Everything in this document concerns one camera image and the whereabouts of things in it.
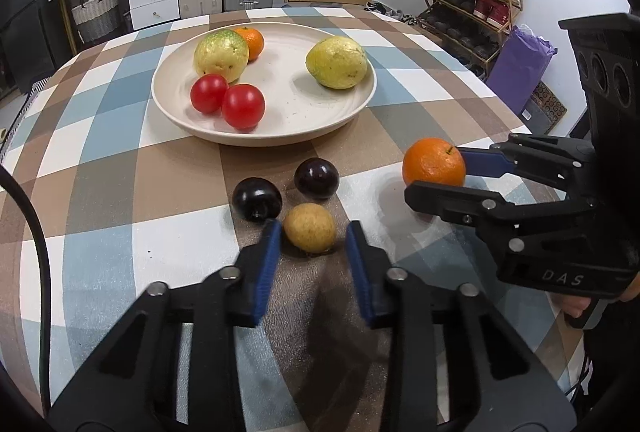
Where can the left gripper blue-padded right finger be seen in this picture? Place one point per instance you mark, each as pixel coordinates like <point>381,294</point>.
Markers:
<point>456,364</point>

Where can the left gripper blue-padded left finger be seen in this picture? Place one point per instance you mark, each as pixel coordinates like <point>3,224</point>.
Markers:
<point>169,363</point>

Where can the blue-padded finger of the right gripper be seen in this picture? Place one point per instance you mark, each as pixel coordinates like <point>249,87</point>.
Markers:
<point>487,163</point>
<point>456,205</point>

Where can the orange tangerine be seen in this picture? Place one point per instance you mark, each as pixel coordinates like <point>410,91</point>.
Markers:
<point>433,160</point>
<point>254,40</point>

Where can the red tomato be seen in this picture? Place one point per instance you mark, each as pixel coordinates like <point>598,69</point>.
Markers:
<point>207,93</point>
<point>243,107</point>

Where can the large yellow-green guava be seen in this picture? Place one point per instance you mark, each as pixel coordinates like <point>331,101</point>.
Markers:
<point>222,52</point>

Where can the person's right hand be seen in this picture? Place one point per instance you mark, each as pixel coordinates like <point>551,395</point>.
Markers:
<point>574,306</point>

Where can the purple bag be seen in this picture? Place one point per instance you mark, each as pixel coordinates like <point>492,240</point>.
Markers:
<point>519,67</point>

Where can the dark purple plum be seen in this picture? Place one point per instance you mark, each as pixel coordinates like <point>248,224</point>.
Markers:
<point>317,178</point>
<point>257,200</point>

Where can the checkered tablecloth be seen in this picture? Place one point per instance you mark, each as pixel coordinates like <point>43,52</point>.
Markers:
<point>126,198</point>

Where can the cream round plate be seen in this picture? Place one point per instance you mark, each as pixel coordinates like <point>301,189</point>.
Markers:
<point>298,108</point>

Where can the black refrigerator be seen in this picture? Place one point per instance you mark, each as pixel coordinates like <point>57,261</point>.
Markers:
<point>33,40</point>

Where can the woven laundry basket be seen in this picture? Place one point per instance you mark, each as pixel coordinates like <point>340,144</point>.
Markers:
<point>95,19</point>

